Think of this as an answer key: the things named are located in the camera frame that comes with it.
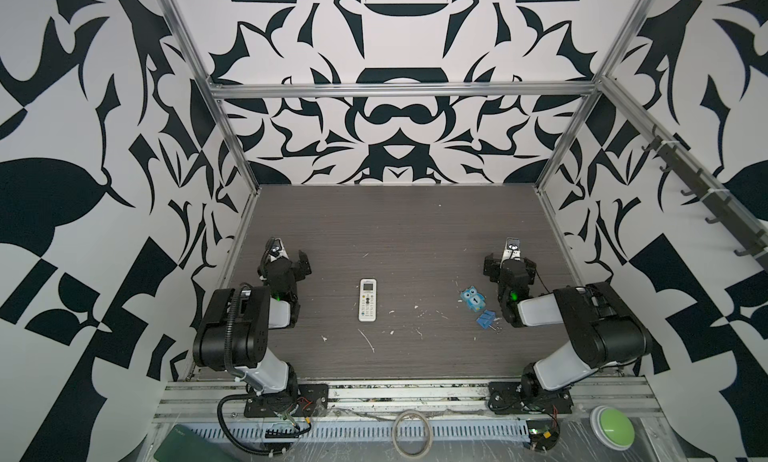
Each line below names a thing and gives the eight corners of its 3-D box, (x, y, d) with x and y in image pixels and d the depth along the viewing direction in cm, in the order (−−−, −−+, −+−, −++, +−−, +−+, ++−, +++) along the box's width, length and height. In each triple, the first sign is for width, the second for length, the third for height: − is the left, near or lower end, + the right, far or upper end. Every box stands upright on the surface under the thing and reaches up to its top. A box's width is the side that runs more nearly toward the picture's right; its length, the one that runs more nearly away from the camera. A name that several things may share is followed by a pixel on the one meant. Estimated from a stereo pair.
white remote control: (357, 321, 89) (357, 317, 87) (360, 282, 97) (359, 278, 95) (376, 321, 89) (376, 318, 87) (377, 282, 97) (377, 278, 95)
